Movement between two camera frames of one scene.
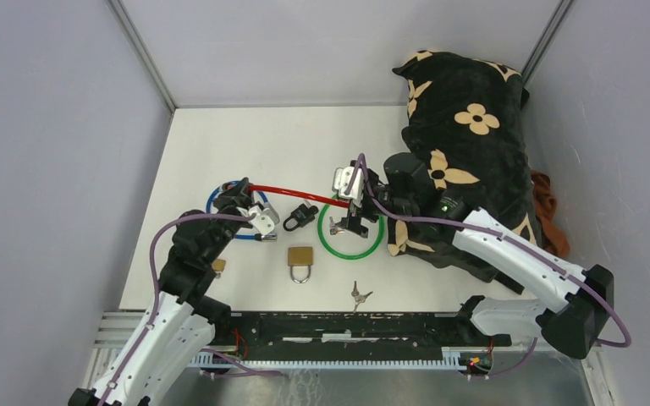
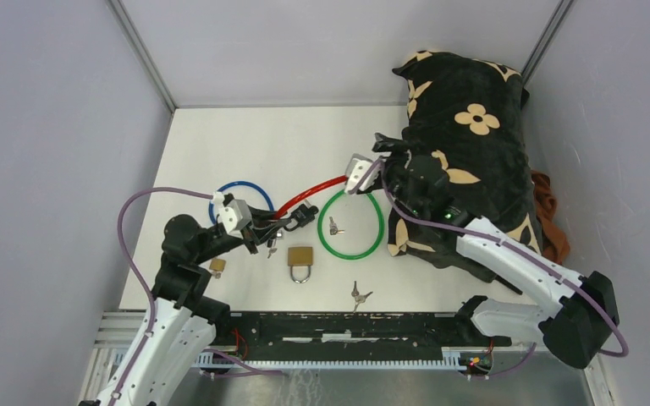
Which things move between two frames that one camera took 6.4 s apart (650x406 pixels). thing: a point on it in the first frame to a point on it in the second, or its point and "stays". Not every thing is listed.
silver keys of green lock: (333, 229) stays
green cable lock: (345, 256) stays
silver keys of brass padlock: (358, 297) stays
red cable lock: (338, 203) to (309, 193)
